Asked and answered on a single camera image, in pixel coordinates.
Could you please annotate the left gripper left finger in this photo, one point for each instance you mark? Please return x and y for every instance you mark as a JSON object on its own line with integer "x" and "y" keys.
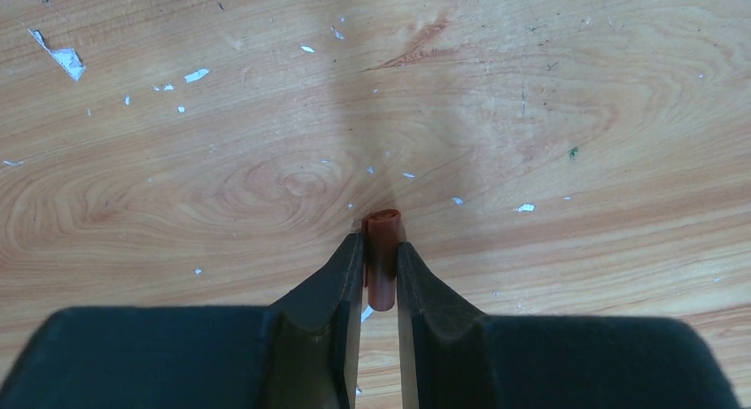
{"x": 299, "y": 352}

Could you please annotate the brown marker cap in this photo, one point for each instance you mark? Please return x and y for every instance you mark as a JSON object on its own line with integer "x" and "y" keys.
{"x": 382, "y": 231}

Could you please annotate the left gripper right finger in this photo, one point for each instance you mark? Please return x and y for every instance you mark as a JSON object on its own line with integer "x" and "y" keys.
{"x": 453, "y": 355}

